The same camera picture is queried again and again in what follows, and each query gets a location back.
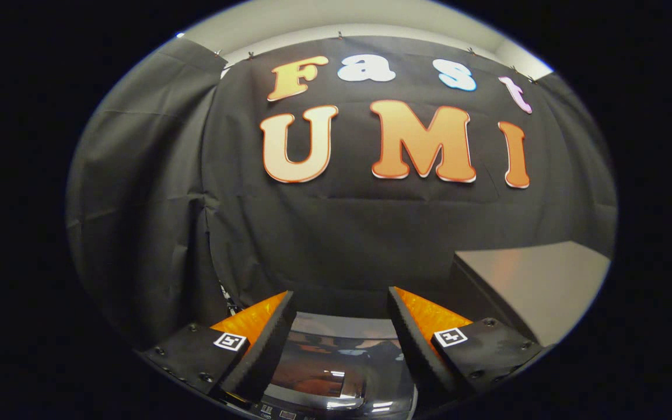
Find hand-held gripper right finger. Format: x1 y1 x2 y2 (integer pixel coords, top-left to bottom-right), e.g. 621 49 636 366
386 286 545 401

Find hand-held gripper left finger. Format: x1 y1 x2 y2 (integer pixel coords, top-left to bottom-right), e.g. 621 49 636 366
136 290 297 404

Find dark grey washing machine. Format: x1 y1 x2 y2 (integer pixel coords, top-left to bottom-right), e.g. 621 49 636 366
216 312 419 420

